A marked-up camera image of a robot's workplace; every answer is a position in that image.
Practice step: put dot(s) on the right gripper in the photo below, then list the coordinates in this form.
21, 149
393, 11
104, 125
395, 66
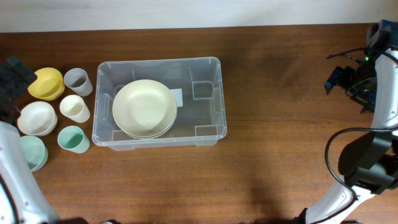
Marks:
339, 77

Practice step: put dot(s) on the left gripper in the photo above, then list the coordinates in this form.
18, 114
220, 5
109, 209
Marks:
9, 72

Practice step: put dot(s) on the yellow bowl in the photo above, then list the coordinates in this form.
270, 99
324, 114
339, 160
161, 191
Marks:
49, 84

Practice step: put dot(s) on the white bowl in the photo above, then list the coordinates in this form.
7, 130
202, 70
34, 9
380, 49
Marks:
37, 119

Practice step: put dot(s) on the mint green bowl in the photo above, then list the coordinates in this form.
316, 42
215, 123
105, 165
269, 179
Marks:
36, 154

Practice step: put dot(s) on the cream plate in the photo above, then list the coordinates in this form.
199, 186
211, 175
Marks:
144, 108
156, 135

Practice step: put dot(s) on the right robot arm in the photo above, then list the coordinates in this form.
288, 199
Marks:
368, 165

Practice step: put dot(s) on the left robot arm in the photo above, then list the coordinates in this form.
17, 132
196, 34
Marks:
21, 199

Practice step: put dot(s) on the clear plastic storage container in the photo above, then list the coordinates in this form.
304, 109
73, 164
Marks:
201, 121

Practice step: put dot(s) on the grey cup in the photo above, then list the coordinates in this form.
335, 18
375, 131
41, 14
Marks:
77, 80

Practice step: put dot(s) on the cream cup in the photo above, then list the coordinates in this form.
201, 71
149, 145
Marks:
74, 108

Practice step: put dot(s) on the mint green cup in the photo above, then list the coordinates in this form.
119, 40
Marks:
72, 138

